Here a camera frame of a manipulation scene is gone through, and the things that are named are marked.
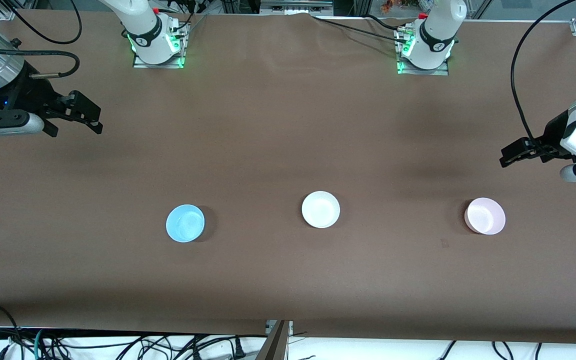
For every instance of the pink bowl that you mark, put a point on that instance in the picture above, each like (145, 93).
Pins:
(485, 216)

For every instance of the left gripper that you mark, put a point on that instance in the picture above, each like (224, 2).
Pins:
(551, 132)

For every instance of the blue bowl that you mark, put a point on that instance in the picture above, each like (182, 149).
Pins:
(185, 223)

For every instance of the silver metal box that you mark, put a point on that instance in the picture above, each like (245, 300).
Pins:
(295, 6)

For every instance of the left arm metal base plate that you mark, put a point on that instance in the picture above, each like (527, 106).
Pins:
(443, 71)

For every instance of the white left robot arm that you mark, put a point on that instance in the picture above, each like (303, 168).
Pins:
(438, 30)

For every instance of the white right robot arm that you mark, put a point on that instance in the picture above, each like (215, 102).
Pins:
(143, 20)

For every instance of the brown table cover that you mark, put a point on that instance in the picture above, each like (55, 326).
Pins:
(288, 125)

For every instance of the grey metal post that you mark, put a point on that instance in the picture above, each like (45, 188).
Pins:
(278, 345)

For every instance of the orange background item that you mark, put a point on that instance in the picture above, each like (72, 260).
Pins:
(393, 5)

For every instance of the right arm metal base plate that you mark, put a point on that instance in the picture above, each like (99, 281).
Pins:
(140, 63)

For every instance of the white bowl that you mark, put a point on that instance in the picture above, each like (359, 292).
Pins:
(321, 209)

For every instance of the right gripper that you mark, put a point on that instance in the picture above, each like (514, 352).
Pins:
(27, 93)

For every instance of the black power plug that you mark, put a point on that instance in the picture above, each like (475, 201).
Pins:
(239, 349)

